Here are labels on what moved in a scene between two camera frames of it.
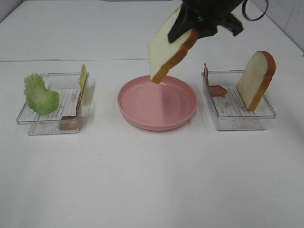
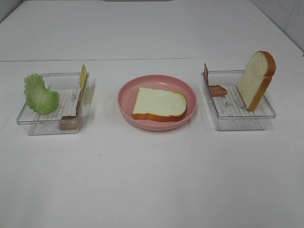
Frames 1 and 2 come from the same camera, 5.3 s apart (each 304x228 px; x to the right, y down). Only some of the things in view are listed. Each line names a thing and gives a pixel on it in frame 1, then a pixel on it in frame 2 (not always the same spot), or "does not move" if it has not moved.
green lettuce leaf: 38,98 does not move
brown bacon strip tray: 71,122 does not move
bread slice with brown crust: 163,53 → 160,105
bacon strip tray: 216,90 does not move
